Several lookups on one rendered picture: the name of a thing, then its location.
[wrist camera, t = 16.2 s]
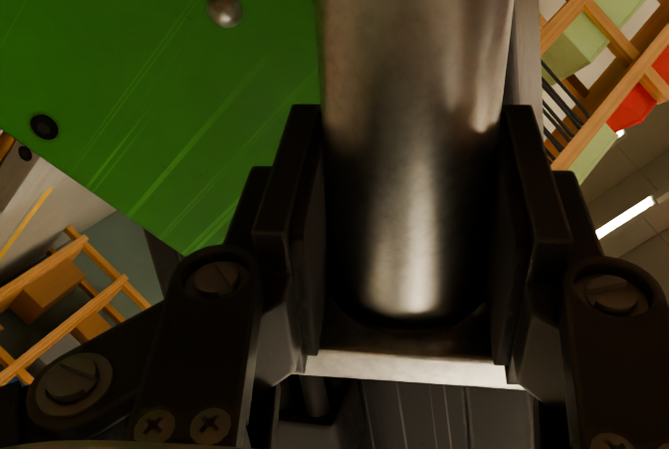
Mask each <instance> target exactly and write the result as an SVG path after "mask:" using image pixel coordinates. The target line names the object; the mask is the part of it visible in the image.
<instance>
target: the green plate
mask: <svg viewBox="0 0 669 449"><path fill-rule="evenodd" d="M239 1H240V2H241V4H242V7H243V17H242V20H241V21H240V23H239V24H238V25H237V26H235V27H233V28H228V29H226V28H221V27H219V26H217V25H215V24H214V23H213V22H212V21H211V20H210V18H209V16H208V14H207V10H206V4H207V0H0V129H2V130H3V131H5V132H6V133H7V134H9V135H10V136H12V137H13V138H15V139H16V140H18V141H19V142H20V143H22V144H23V145H25V146H26V147H28V148H29V149H30V150H32V151H33V152H35V153H36V154H38V155H39V156H41V157H42V158H43V159H45V160H46V161H48V162H49V163H51V164H52V165H54V166H55V167H56V168H58V169H59V170H61V171H62V172H64V173H65V174H67V175H68V176H69V177H71V178H72V179H74V180H75V181H77V182H78V183H80V184H81V185H82V186H84V187H85V188H87V189H88V190H90V191H91V192H92V193H93V194H94V195H96V196H97V197H99V198H100V199H102V200H103V201H104V202H106V203H107V204H109V205H110V206H112V207H113V208H115V209H116V210H117V211H119V212H120V213H122V214H123V215H125V216H126V217H128V218H129V219H130V220H132V221H133V222H135V223H136V224H138V225H139V226H141V227H142V228H143V229H145V230H146V231H148V232H149V233H151V234H152V235H153V236H155V237H156V238H158V239H159V240H161V241H162V242H164V243H165V244H166V245H168V246H169V247H171V248H172V249H174V250H175V251H177V252H178V253H179V254H181V255H182V256H184V257H187V256H188V255H190V254H191V253H193V252H195V251H197V250H199V249H202V248H205V247H208V246H213V245H220V244H223V242H224V239H225V237H226V234H227V231H228V229H229V226H230V223H231V220H232V218H233V215H234V212H235V210H236V207H237V204H238V202H239V199H240V196H241V194H242V191H243V188H244V186H245V183H246V180H247V178H248V175H249V172H250V170H251V168H252V167H253V166H255V165H258V166H273V163H274V159H275V156H276V153H277V150H278V147H279V144H280V141H281V138H282V135H283V132H284V129H285V126H286V123H287V120H288V116H289V113H290V110H291V107H292V105H320V104H321V97H320V81H319V66H318V51H317V35H316V20H315V5H314V0H239Z"/></svg>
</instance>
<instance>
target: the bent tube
mask: <svg viewBox="0 0 669 449"><path fill-rule="evenodd" d="M314 5H315V20H316V35H317V51H318V66H319V81H320V97H321V112H322V127H323V143H324V158H325V173H326V189H327V204H328V218H329V233H330V249H331V264H332V270H331V276H330V283H329V289H328V296H327V302H326V309H325V315H324V322H323V328H322V335H321V341H320V348H319V353H318V355H317V356H311V355H308V360H307V365H306V371H305V373H295V372H294V373H292V374H304V375H318V376H333V377H347V378H361V379H376V380H390V381H404V382H419V383H433V384H448V385H462V386H476V387H491V388H505V389H518V390H525V389H523V388H522V387H521V386H520V385H512V384H507V381H506V375H505V368H504V366H503V365H494V363H493V357H492V349H491V341H490V333H489V325H488V316H487V308H486V300H485V292H484V284H483V276H482V272H483V264H484V255H485V246H486V238H487V229H488V221H489V212H490V204H491V195H492V187H493V178H494V170H495V161H496V153H497V144H498V135H499V127H500V118H501V110H502V101H503V93H504V84H505V76H506V68H507V60H508V51H509V43H510V34H511V25H512V17H513V8H514V0H314Z"/></svg>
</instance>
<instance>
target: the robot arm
mask: <svg viewBox="0 0 669 449"><path fill-rule="evenodd" d="M331 270H332V264H331V249H330V233H329V218H328V204H327V189H326V173H325V158H324V143H323V127H322V112H321V105H292V107H291V110H290V113H289V116H288V120H287V123H286V126H285V129H284V132H283V135H282V138H281V141H280V144H279V147H278V150H277V153H276V156H275V159H274V163H273V166H258V165H255V166H253V167H252V168H251V170H250V172H249V175H248V178H247V180H246V183H245V186H244V188H243V191H242V194H241V196H240V199H239V202H238V204H237V207H236V210H235V212H234V215H233V218H232V220H231V223H230V226H229V229H228V231H227V234H226V237H225V239H224V242H223V244H220V245H213V246H208V247H205V248H202V249H199V250H197V251H195V252H193V253H191V254H190V255H188V256H187V257H185V258H184V259H183V260H182V261H181V262H180V263H179V264H178V265H177V266H176V268H175V270H174V272H173V274H172V276H171V279H170V283H169V286H168V289H167V293H166V296H165V299H164V300H162V301H160V302H159V303H157V304H155V305H153V306H151V307H149V308H148V309H146V310H144V311H142V312H140V313H138V314H136V315H135V316H133V317H131V318H129V319H127V320H125V321H124V322H122V323H120V324H118V325H116V326H114V327H113V328H111V329H109V330H107V331H105V332H103V333H102V334H100V335H98V336H96V337H93V338H92V339H90V340H88V341H86V342H84V343H82V344H81V345H79V346H77V347H75V348H73V349H71V350H70V351H68V352H66V353H64V354H62V355H60V356H59V357H57V358H56V359H54V360H53V361H52V362H50V363H49V364H47V365H46V366H45V367H44V368H43V369H42V370H41V371H40V372H39V373H38V374H37V375H36V376H35V378H34V380H33V381H32V383H31V384H28V385H25V386H22V385H21V383H20V381H19V380H17V381H14V382H11V383H8V384H5V385H2V386H0V449H276V445H277V433H278V420H279V407H280V394H281V387H280V381H282V380H283V379H285V378H286V377H288V376H289V375H291V374H292V373H294V372H295V373H305V371H306V365H307V360H308V355H311V356H317V355H318V353H319V348H320V341H321V335H322V328H323V322H324V315H325V309H326V302H327V296H328V289H329V283H330V276H331ZM482 276H483V284H484V292H485V300H486V308H487V316H488V325H489V333H490V341H491V349H492V357H493V363H494V365H503V366H504V368H505V375H506V381H507V384H512V385H520V386H521V387H522V388H523V389H525V390H526V391H527V392H529V393H530V394H531V395H532V396H533V397H534V402H533V415H534V435H535V449H669V308H668V304H667V301H666V298H665V294H664V292H663V290H662V288H661V286H660V284H659V283H658V282H657V281H656V280H655V279H654V278H653V277H652V276H651V275H650V274H649V273H648V272H646V271H645V270H643V269H642V268H640V267H639V266H637V265H635V264H633V263H630V262H627V261H625V260H622V259H618V258H613V257H608V256H604V253H603V250H602V247H601V245H600V242H599V239H598V236H597V233H596V231H595V228H594V225H593V222H592V220H591V217H590V214H589V211H588V208H587V206H586V203H585V200H584V197H583V195H582V192H581V189H580V186H579V184H578V181H577V178H576V176H575V174H574V172H573V171H571V170H552V167H551V164H550V161H549V158H548V154H547V151H546V148H545V145H544V142H543V138H542V135H541V132H540V129H539V126H538V122H537V119H536V116H535V113H534V109H533V107H532V105H502V110H501V118H500V127H499V135H498V144H497V153H496V161H495V170H494V178H493V187H492V195H491V204H490V212H489V221H488V229H487V238H486V246H485V255H484V264H483V272H482Z"/></svg>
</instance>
